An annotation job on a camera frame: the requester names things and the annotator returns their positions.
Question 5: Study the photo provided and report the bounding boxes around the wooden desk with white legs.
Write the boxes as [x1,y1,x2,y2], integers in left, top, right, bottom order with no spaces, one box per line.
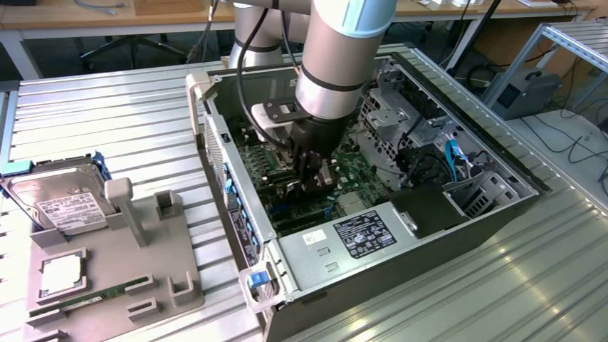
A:
[392,0,594,68]

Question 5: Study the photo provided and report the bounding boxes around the black plastic air shroud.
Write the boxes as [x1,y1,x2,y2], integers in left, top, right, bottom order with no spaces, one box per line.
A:
[374,181,476,239]

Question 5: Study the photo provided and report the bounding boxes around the black office chair base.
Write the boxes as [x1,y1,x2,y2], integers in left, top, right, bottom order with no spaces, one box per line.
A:
[77,33,186,68]

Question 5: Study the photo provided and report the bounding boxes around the open grey PC case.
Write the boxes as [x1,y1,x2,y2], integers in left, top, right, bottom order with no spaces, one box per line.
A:
[184,41,554,342]

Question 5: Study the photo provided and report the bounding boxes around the wooden box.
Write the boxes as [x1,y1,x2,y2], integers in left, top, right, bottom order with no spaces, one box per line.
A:
[134,0,209,17]

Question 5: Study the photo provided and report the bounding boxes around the grey hanging cable with plug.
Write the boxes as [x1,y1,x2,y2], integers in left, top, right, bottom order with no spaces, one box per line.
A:
[186,0,220,63]

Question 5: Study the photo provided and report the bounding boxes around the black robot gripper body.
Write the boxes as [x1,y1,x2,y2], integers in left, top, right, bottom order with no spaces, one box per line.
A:
[288,116,346,160]

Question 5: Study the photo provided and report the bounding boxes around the metal disk bay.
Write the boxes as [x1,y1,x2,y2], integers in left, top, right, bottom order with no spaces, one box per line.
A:
[441,170,540,219]

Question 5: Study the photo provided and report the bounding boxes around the black graphics card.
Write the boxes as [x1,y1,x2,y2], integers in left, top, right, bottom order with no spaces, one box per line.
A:
[260,158,344,201]

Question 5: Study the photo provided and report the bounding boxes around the grey parts rack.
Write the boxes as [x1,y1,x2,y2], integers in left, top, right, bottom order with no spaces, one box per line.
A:
[22,177,208,342]

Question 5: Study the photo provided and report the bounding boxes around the green RAM stick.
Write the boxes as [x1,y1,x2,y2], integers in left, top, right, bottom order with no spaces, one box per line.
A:
[28,276,148,316]

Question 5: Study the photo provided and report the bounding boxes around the aluminium frame table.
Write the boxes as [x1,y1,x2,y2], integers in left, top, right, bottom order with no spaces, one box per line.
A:
[481,19,608,108]

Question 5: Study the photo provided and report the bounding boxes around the light blue cable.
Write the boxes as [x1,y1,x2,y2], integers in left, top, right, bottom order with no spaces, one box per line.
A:
[73,0,126,15]

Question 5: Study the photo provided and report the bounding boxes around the green motherboard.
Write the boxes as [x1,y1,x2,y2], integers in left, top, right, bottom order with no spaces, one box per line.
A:
[234,120,394,238]

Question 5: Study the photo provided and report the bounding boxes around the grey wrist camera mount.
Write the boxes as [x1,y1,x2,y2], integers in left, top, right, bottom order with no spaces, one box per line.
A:
[249,98,312,144]

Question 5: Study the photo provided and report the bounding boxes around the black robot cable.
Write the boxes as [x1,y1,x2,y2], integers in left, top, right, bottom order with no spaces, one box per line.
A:
[236,0,292,150]

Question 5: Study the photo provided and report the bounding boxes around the metal drive cage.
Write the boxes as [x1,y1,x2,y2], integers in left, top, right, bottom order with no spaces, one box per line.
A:
[358,63,457,186]

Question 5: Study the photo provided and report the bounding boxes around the black floor cable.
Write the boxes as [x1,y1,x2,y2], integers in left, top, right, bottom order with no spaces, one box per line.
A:
[517,106,608,165]

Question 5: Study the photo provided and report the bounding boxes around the silver chipset heatsink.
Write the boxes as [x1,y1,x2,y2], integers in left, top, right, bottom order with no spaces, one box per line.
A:
[338,194,370,215]

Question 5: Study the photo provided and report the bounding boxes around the grey floor machine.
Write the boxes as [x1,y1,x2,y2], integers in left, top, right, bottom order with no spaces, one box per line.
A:
[484,69,564,120]

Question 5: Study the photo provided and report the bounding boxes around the black expansion slot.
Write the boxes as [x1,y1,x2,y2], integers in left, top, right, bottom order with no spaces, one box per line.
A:
[278,216,329,233]
[274,208,325,224]

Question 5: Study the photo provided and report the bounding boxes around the grey power supply unit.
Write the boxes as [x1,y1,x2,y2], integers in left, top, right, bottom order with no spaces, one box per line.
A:
[277,202,418,293]

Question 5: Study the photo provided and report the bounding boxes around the blue wire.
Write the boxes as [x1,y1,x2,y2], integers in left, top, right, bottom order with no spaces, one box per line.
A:
[444,138,476,185]

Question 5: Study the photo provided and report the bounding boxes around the long wooden desk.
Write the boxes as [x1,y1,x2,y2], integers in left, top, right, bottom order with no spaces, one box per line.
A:
[0,0,238,82]

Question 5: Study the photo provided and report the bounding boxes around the silver CPU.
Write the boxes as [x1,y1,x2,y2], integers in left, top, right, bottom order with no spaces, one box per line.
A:
[37,254,82,296]

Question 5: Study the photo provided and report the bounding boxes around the hard disk with blue carrier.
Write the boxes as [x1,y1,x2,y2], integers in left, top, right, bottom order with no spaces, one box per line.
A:
[0,152,114,237]

